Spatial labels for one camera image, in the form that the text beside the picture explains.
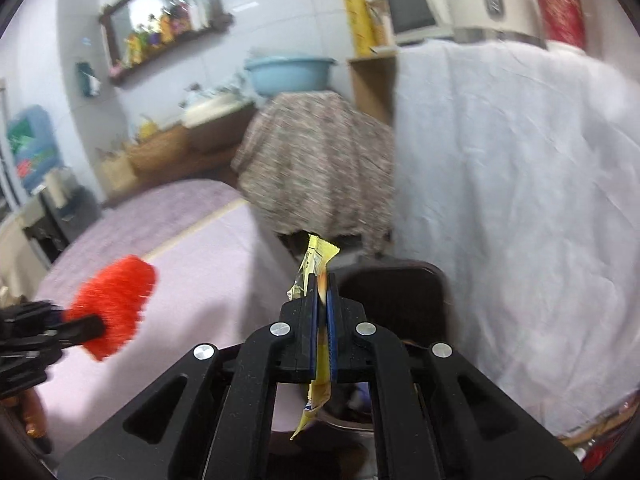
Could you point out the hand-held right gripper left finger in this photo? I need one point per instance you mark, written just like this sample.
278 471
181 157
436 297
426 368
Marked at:
312 340

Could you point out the floral cloth cover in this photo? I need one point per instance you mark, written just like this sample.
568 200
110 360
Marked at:
315 170

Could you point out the yellow tape strip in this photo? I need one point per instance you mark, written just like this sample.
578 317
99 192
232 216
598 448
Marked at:
200 227

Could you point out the wooden framed mirror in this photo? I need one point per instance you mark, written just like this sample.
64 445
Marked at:
165 10

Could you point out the black appliance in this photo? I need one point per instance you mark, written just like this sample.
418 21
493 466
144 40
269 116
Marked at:
65 227

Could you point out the white cloth cover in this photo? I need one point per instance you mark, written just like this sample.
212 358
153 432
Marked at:
500 210

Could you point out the person's left hand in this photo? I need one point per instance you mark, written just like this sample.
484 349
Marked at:
35 415

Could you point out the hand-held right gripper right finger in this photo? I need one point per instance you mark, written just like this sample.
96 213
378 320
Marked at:
332 350

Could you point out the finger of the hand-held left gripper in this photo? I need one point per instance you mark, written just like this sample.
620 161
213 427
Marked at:
75 331

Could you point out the black trash bin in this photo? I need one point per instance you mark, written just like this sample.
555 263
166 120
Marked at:
395 300

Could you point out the white microwave oven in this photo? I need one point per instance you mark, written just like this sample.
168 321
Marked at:
410 5

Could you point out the row of bottles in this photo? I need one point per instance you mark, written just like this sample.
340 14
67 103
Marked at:
167 27

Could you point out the beige utensil holder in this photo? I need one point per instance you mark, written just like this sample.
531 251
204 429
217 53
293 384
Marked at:
117 172

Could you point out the red patterned box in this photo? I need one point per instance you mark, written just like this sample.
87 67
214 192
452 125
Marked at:
560 5

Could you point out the yellow canister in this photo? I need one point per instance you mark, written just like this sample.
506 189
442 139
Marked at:
357 20

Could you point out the cream kettle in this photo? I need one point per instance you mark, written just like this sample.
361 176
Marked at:
450 0

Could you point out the blue plastic basin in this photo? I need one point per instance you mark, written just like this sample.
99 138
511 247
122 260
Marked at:
290 77

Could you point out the teal wall holder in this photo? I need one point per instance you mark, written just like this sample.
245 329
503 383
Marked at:
88 79

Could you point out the wooden cabinet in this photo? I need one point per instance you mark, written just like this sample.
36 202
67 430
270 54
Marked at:
370 85

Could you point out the yellow wrapper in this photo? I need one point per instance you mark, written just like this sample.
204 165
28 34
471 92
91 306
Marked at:
320 255

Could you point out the yellow soap bottle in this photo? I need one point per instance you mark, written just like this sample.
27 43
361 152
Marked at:
146 131

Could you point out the red knitted scrubber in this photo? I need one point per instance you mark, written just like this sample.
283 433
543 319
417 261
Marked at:
115 300

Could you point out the wooden counter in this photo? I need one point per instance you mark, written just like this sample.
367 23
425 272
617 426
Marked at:
200 167

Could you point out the blue colourful poster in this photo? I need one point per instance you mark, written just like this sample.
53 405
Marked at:
30 145

